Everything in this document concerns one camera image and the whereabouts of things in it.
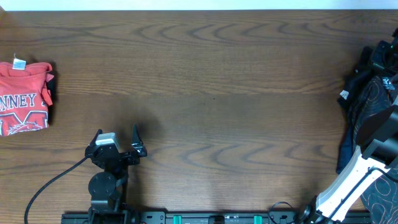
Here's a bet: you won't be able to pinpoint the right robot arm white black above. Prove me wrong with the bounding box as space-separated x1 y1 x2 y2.
295 32 397 223

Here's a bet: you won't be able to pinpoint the red folded printed t-shirt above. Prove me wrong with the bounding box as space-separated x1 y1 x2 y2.
1 58 54 137

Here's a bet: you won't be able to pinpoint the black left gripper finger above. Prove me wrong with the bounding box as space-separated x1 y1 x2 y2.
89 129 103 146
131 124 147 157

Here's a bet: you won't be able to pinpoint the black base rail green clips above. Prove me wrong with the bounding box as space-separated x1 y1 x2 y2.
61 211 299 224

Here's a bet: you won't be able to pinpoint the black cycling jersey orange lines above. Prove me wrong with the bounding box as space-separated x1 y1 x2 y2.
336 47 397 223

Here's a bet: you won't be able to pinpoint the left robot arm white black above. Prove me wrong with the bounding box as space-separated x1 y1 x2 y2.
85 125 147 224

